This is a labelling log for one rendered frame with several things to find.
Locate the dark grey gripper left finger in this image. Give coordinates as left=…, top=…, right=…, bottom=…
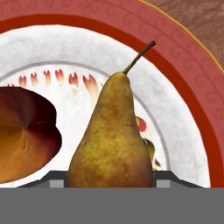
left=17, top=170, right=70, bottom=189

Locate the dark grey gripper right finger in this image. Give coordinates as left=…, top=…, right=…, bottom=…
left=151, top=170, right=205, bottom=189

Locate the yellow-brown pear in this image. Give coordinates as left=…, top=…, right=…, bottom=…
left=66, top=40, right=157, bottom=189

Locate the red rimmed white plate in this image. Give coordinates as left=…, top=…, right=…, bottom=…
left=0, top=0, right=224, bottom=189

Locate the dark red orange fruit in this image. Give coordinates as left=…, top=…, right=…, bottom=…
left=0, top=86, right=63, bottom=185

